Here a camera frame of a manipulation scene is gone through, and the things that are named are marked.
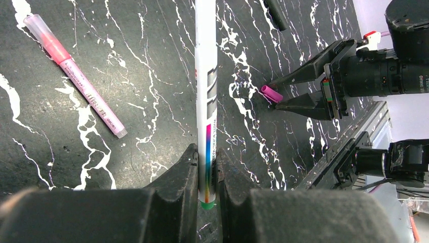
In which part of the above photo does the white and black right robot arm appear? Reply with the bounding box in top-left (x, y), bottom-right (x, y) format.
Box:
top-left (261, 1), bottom-right (428, 189)

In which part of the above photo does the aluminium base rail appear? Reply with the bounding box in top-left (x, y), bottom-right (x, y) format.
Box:
top-left (294, 101), bottom-right (392, 190)

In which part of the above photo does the magenta pen cap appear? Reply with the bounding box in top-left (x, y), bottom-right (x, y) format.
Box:
top-left (261, 85), bottom-right (283, 103)

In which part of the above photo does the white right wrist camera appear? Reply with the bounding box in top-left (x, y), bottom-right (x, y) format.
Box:
top-left (356, 31), bottom-right (382, 51)

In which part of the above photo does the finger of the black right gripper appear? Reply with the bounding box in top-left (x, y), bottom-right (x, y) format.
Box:
top-left (275, 92), bottom-right (332, 120)
top-left (270, 39), bottom-right (356, 88)

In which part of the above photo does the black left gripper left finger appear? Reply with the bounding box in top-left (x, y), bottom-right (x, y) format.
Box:
top-left (1, 144), bottom-right (198, 242)

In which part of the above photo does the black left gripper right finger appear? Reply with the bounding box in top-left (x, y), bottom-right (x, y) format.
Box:
top-left (216, 149), bottom-right (399, 242)

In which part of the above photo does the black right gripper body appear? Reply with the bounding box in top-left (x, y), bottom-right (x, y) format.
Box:
top-left (321, 40), bottom-right (428, 119)

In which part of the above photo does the black orange highlighter marker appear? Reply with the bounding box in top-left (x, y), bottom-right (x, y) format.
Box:
top-left (264, 0), bottom-right (287, 31)

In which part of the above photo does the white green thin pen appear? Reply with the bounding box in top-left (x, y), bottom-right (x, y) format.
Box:
top-left (195, 1), bottom-right (218, 210)

